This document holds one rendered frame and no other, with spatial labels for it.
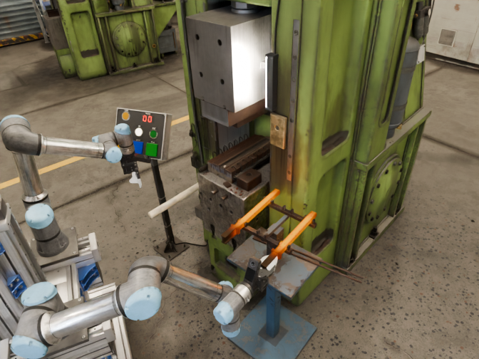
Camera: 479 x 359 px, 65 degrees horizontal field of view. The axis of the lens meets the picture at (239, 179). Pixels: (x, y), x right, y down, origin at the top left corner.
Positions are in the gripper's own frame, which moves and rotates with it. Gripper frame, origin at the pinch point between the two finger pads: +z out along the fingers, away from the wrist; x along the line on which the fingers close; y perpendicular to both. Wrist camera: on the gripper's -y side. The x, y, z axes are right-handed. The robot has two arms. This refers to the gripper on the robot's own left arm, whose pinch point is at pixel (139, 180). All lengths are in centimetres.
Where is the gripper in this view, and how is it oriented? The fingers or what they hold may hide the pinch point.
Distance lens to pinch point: 220.1
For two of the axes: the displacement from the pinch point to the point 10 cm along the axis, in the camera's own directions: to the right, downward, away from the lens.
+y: -9.2, 2.6, -3.1
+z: 0.3, 8.1, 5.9
